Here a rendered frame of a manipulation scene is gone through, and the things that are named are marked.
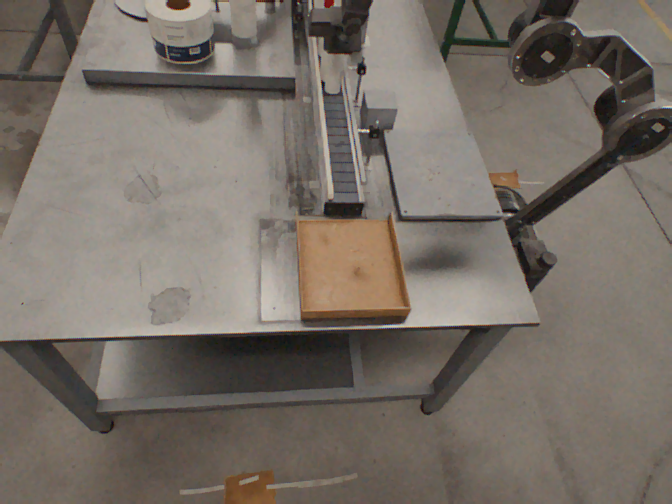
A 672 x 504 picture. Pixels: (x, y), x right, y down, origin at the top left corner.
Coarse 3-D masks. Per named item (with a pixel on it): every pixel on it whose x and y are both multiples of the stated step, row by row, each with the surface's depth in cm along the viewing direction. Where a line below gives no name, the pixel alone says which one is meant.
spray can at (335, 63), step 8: (328, 56) 147; (336, 56) 145; (344, 56) 147; (328, 64) 148; (336, 64) 147; (328, 72) 150; (336, 72) 149; (328, 80) 152; (336, 80) 152; (328, 88) 154; (336, 88) 154
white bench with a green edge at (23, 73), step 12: (48, 0) 220; (60, 0) 222; (48, 12) 285; (60, 12) 225; (48, 24) 280; (60, 24) 229; (36, 36) 270; (72, 36) 235; (36, 48) 265; (72, 48) 240; (24, 60) 256; (0, 72) 249; (12, 72) 250; (24, 72) 251; (36, 72) 252; (48, 72) 253; (60, 72) 254
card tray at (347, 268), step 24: (312, 240) 127; (336, 240) 128; (360, 240) 128; (384, 240) 129; (312, 264) 122; (336, 264) 123; (360, 264) 124; (384, 264) 125; (312, 288) 118; (336, 288) 119; (360, 288) 120; (384, 288) 120; (312, 312) 111; (336, 312) 112; (360, 312) 113; (384, 312) 114; (408, 312) 115
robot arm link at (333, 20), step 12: (312, 12) 117; (324, 12) 117; (336, 12) 117; (312, 24) 117; (324, 24) 117; (336, 24) 117; (348, 24) 113; (360, 24) 114; (312, 36) 121; (324, 36) 121
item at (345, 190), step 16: (320, 64) 165; (336, 96) 156; (336, 112) 151; (336, 128) 147; (336, 144) 143; (336, 160) 139; (352, 160) 139; (336, 176) 135; (352, 176) 136; (336, 192) 132; (352, 192) 132
